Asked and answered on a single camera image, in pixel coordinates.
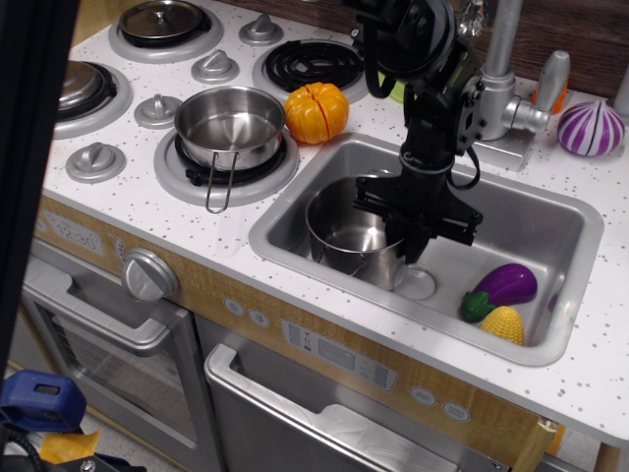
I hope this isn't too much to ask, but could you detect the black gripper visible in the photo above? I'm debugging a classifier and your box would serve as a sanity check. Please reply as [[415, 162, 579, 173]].
[[355, 152, 484, 265]]

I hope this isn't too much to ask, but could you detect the tall steel pot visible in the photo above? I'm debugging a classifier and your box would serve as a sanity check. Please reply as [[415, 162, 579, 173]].
[[305, 176, 403, 290]]

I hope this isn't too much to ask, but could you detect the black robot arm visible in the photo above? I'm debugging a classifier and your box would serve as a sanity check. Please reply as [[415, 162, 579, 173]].
[[343, 1, 486, 264]]

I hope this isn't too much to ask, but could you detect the grey toy sink basin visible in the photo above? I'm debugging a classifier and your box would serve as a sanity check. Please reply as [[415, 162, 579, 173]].
[[249, 133, 603, 367]]

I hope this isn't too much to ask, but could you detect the steel pot lid rear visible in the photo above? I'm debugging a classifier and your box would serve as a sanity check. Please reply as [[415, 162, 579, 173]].
[[118, 1, 203, 40]]

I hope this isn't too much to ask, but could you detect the steel pot lid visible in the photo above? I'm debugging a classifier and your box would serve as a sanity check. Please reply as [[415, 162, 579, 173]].
[[118, 1, 203, 40], [59, 61, 105, 111]]

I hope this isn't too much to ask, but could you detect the steel pot lid left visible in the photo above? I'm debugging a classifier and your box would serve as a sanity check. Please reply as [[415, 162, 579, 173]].
[[59, 61, 105, 111]]

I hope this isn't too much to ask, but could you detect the purple toy eggplant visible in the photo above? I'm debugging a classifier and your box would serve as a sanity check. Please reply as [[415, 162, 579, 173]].
[[460, 263, 538, 323]]

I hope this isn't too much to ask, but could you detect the silver toy faucet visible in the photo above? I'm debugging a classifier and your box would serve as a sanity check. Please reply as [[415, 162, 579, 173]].
[[458, 1, 551, 171]]

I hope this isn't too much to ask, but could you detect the yellow toy corn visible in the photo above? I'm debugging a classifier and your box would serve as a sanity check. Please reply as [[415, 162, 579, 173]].
[[480, 306, 525, 345]]

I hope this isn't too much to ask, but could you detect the green plastic plate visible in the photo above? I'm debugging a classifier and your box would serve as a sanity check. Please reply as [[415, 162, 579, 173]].
[[389, 82, 405, 103]]

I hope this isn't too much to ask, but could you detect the orange toy pumpkin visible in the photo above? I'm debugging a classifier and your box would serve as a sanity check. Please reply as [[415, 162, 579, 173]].
[[284, 83, 350, 145]]

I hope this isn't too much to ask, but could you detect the black coil burner rear right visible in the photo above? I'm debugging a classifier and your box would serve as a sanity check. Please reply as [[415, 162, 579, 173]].
[[262, 40, 364, 92]]

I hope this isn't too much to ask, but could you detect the black coil burner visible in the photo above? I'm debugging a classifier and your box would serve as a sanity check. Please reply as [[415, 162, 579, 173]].
[[174, 131, 289, 188], [262, 40, 364, 92]]

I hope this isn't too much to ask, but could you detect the purple striped toy onion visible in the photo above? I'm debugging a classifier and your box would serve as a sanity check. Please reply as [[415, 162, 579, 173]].
[[557, 100, 625, 157]]

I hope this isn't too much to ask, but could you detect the black coil burner front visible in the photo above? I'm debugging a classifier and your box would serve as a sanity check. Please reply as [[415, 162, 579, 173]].
[[174, 131, 289, 188]]

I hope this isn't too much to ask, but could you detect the silver dishwasher door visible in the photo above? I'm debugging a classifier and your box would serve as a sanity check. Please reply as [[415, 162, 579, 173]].
[[196, 317, 508, 471]]

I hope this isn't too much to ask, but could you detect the silver stove knob rear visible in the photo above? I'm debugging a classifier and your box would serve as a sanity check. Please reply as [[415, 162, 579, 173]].
[[239, 14, 284, 46]]

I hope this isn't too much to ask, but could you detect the silver stove knob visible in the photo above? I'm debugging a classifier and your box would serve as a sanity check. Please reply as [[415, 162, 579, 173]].
[[191, 49, 240, 85], [65, 143, 127, 184], [239, 14, 284, 46], [134, 93, 183, 130]]

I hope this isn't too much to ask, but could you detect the large silver oven dial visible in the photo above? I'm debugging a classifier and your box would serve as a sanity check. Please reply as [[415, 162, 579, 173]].
[[121, 248, 180, 302]]

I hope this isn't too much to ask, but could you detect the silver stove knob left centre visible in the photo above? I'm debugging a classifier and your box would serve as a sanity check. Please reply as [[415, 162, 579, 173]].
[[134, 93, 183, 130]]

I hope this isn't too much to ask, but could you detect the silver oven door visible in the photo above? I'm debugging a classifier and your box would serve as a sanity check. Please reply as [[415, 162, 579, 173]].
[[23, 239, 224, 471]]

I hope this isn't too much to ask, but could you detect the silver stove knob front left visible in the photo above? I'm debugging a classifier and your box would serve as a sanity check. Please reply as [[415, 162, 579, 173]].
[[65, 143, 127, 184]]

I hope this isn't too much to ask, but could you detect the blue clamp tool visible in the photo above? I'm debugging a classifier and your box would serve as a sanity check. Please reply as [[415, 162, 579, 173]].
[[1, 370, 86, 433]]

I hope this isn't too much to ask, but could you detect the yellow cloth scrap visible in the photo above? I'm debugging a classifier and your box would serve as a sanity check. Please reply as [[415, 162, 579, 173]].
[[39, 431, 100, 464]]

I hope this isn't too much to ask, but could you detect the orange toy behind faucet handle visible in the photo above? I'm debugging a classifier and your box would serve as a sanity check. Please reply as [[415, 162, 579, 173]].
[[531, 82, 569, 115]]

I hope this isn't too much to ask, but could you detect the steel saucepan with wire handle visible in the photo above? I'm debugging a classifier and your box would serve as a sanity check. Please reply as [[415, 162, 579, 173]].
[[174, 86, 285, 213]]

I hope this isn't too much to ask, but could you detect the silver faucet lever handle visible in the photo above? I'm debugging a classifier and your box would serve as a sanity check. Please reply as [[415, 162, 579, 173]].
[[536, 50, 571, 113]]

